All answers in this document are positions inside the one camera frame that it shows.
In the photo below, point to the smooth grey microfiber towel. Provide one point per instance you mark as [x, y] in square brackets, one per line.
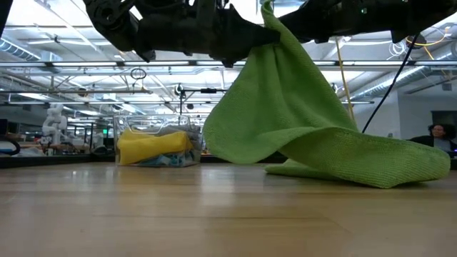
[185, 132]

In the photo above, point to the clear plastic bin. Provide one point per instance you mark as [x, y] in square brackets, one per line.
[157, 123]

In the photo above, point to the yellow microfiber towel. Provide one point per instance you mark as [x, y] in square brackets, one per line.
[153, 146]

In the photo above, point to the person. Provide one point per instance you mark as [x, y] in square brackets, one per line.
[441, 139]

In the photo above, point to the black metal table frame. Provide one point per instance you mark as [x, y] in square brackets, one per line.
[53, 160]

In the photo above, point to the white robot figure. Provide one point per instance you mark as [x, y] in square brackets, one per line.
[53, 125]

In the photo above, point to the bright green microfiber towel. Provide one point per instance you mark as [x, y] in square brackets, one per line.
[303, 125]

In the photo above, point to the light blue microfiber towel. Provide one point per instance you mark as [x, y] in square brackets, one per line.
[171, 160]

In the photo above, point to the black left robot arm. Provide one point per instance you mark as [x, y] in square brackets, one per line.
[110, 21]

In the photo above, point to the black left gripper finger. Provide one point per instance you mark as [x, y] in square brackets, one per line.
[266, 35]

